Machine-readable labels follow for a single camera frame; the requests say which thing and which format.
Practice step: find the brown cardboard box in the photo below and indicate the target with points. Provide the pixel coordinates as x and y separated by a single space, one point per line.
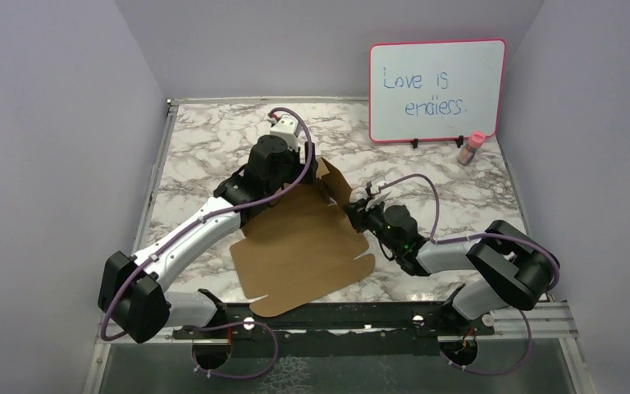
303 248

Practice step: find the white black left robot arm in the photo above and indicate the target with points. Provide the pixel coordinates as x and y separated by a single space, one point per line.
134 293

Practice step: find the pink framed whiteboard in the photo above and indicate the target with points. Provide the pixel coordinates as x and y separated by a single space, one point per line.
434 91

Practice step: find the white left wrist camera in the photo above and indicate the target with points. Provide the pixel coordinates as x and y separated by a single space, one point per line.
287 128

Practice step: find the aluminium front frame rail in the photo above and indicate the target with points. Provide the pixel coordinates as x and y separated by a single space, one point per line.
535 352

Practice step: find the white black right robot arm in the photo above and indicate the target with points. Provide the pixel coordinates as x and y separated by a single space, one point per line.
515 271

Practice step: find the pink lidded marker jar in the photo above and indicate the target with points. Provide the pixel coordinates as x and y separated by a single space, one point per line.
472 144

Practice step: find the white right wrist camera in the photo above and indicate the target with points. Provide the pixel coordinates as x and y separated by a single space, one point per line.
376 194

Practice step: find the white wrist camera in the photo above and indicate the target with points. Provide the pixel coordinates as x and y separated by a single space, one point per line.
287 128
376 194

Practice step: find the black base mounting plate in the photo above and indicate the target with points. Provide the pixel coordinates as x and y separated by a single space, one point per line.
327 329

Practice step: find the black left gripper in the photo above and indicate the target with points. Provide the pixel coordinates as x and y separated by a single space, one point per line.
299 168

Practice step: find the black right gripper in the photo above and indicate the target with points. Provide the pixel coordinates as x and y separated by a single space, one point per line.
357 213

